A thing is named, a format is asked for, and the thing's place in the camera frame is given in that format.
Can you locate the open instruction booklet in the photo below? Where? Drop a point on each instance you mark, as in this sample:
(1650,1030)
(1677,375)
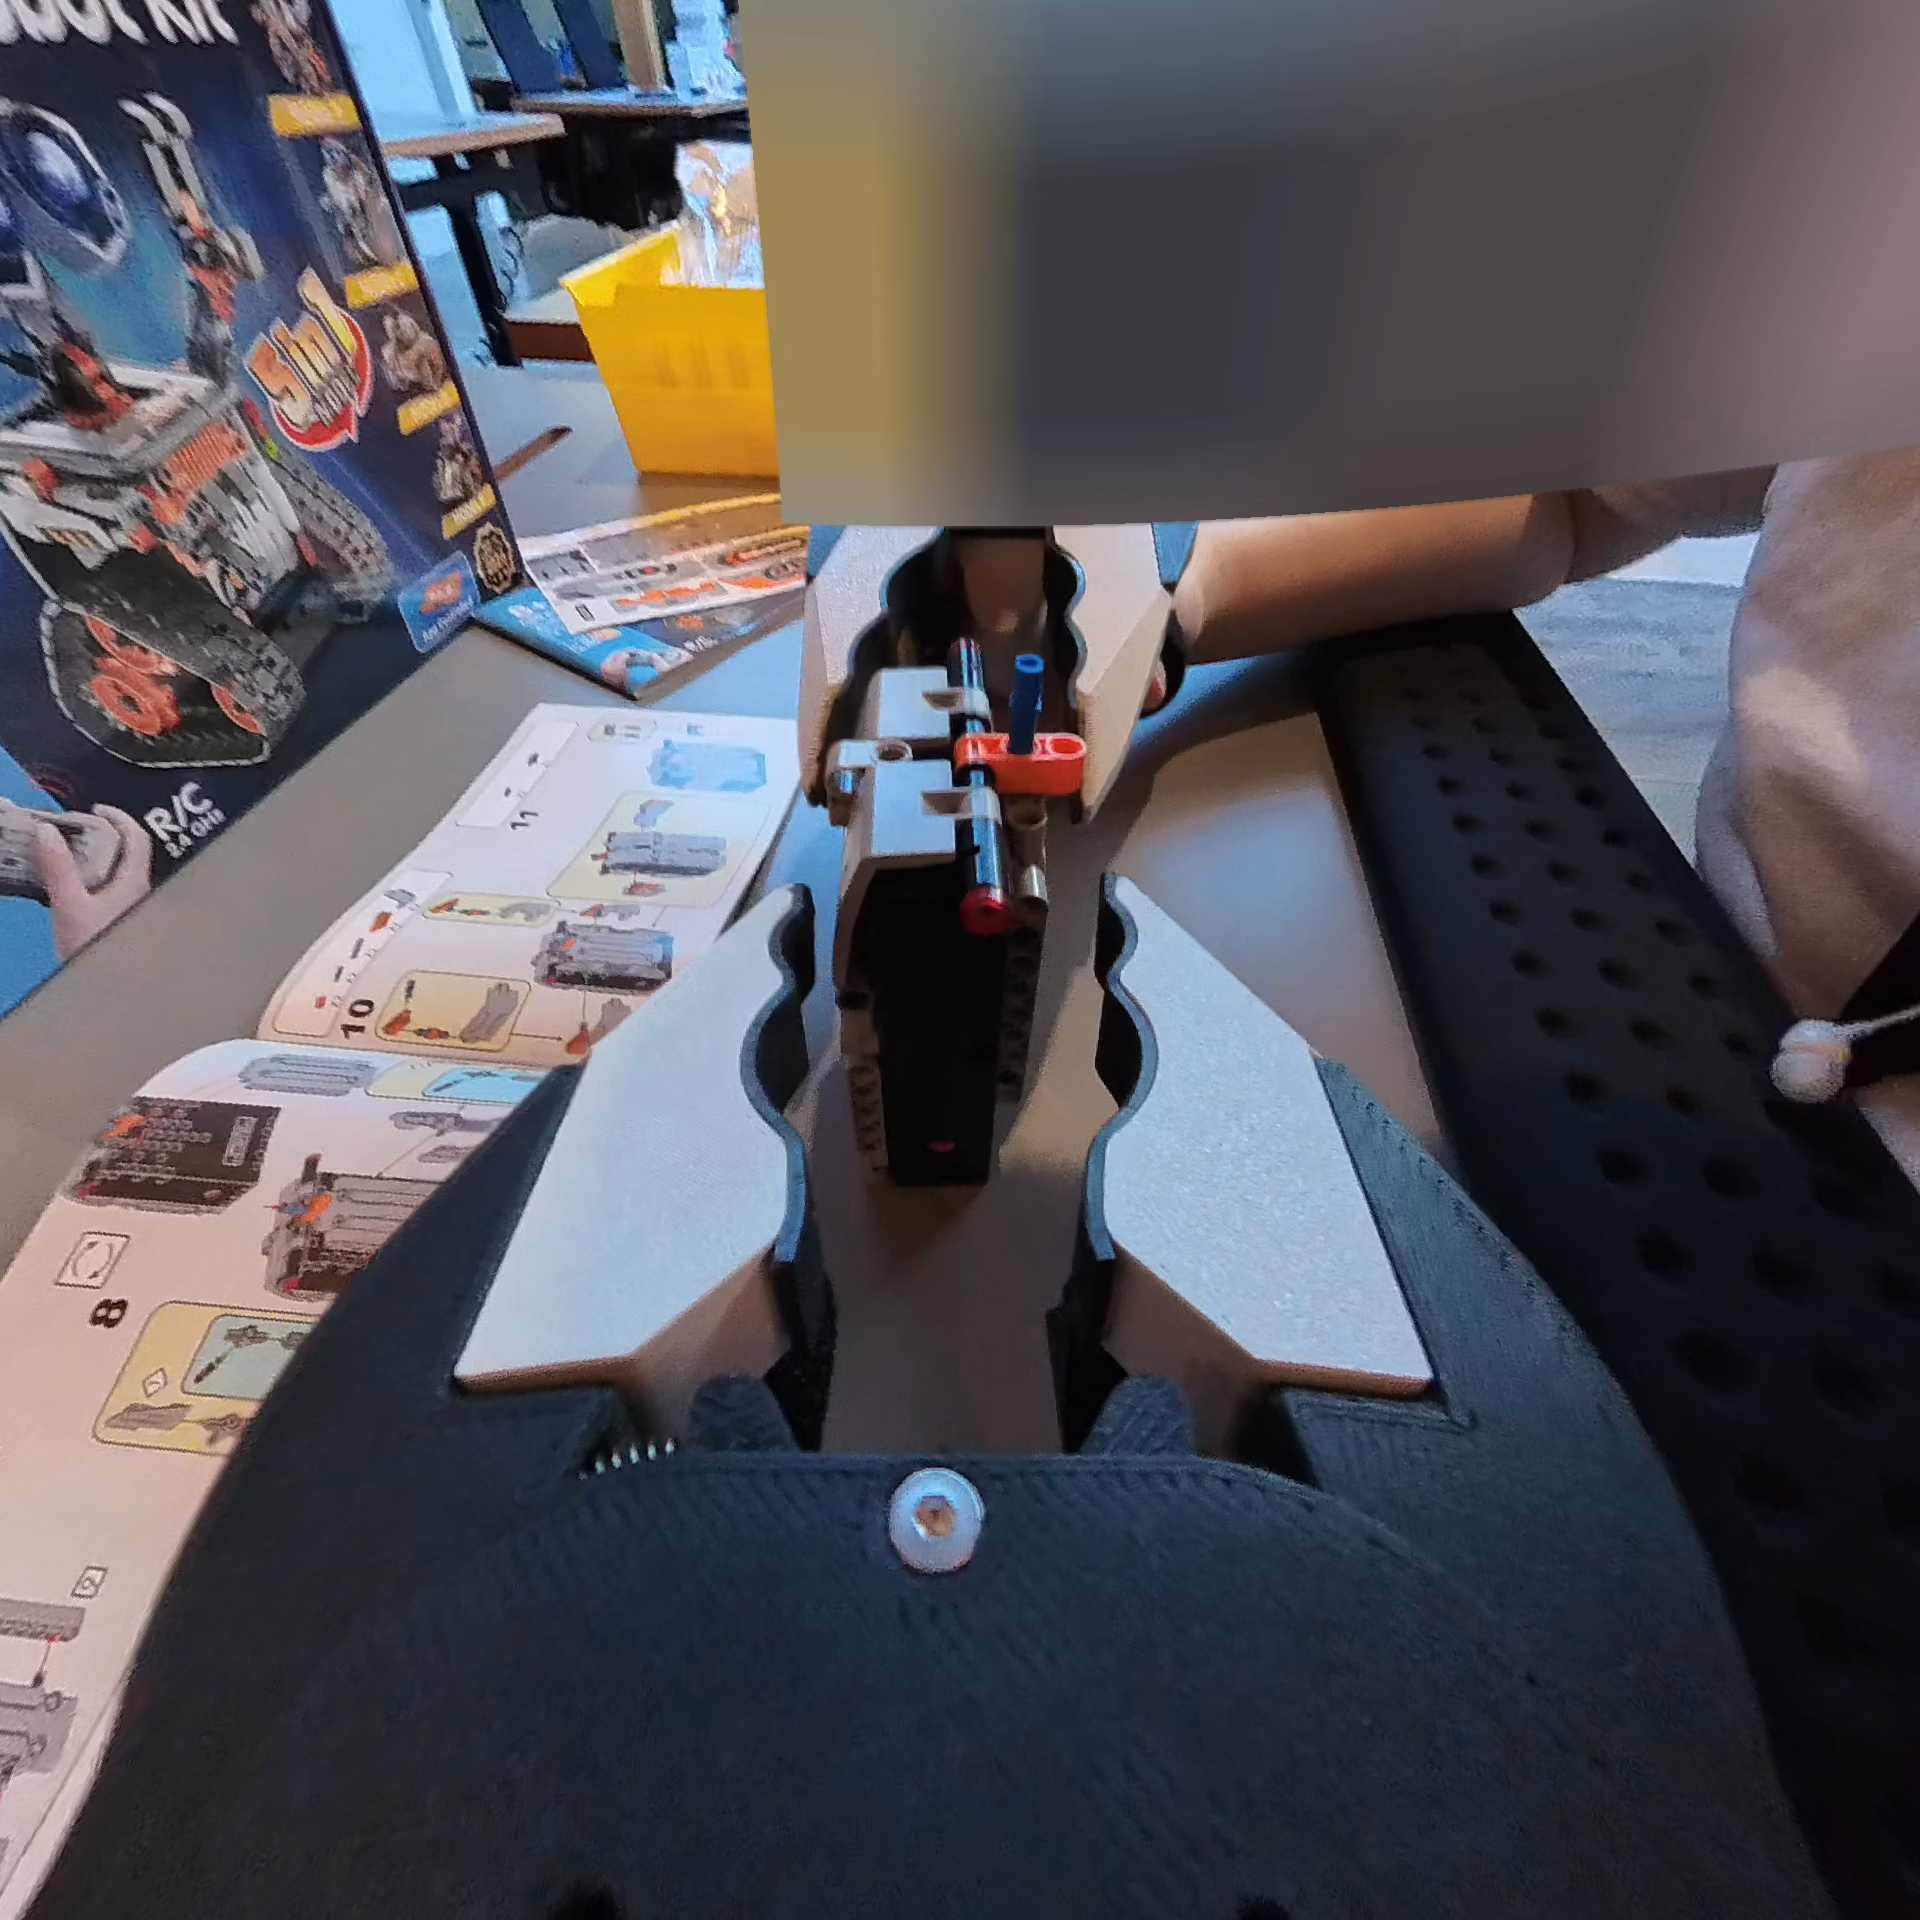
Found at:
(494,870)

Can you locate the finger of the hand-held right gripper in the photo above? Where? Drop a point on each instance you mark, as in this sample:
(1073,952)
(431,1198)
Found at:
(1123,645)
(822,691)

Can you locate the grey black brick assembly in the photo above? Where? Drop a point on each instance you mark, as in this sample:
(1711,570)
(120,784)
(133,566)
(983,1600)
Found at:
(937,1020)

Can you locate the yellow plastic bin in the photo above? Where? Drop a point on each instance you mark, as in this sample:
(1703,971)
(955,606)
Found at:
(675,359)

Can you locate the black perforated mat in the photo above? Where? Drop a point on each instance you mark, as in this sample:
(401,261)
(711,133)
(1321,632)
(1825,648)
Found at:
(1576,974)

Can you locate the orange toy connector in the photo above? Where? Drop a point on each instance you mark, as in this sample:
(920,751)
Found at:
(1038,770)

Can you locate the wooden strip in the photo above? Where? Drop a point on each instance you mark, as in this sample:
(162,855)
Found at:
(533,453)

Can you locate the person's right forearm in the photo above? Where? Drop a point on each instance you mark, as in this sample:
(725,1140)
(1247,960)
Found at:
(1350,564)

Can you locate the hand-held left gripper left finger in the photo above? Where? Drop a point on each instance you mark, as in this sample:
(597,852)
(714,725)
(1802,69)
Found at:
(646,1186)

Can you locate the grey desk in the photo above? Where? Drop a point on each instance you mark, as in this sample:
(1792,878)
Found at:
(1243,839)

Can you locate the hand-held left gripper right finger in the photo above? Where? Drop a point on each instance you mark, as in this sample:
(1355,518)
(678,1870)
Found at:
(1243,1200)

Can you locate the clear plastic bag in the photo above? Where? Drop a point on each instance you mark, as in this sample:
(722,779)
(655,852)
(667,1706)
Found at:
(715,212)

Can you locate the background table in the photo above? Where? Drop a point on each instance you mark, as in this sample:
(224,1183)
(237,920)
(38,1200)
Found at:
(629,109)
(465,139)

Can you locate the blue leaflet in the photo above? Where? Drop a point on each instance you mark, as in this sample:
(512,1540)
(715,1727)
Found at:
(629,653)

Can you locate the blue toy pin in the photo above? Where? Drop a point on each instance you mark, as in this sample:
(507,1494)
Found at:
(1027,691)

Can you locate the blue robot kit box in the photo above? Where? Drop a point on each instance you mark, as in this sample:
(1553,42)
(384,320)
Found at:
(181,451)

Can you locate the folded leaflet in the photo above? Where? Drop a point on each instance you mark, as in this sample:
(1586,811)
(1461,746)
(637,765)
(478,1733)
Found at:
(675,564)

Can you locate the black axle red tip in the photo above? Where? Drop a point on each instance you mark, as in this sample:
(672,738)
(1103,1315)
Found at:
(983,839)

